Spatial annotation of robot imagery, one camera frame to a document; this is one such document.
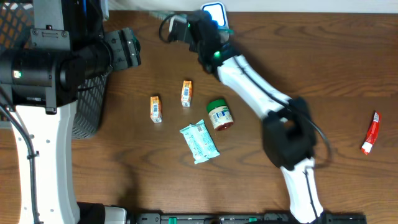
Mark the green 3M glove package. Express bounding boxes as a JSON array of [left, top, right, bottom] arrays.
[[149, 9, 234, 34]]

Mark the orange small carton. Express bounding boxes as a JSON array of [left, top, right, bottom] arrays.
[[181, 80, 193, 107], [150, 96, 162, 123]]

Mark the green lid spice jar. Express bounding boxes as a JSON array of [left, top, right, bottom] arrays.
[[206, 99, 234, 131]]

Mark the mint green wipes pack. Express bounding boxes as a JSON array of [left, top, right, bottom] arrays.
[[180, 119, 220, 164]]

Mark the red snack stick packet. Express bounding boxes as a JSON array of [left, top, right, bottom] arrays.
[[361, 111, 381, 155]]

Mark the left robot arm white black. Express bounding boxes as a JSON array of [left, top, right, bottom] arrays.
[[1, 1, 141, 223]]

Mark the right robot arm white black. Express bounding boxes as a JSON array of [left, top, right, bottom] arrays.
[[164, 10, 324, 223]]

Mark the white barcode scanner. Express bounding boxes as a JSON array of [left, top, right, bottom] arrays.
[[200, 1, 231, 41]]

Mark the grey plastic mesh basket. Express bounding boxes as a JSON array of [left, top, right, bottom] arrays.
[[1, 1, 114, 139]]

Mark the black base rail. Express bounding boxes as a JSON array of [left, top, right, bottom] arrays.
[[131, 212, 368, 224]]

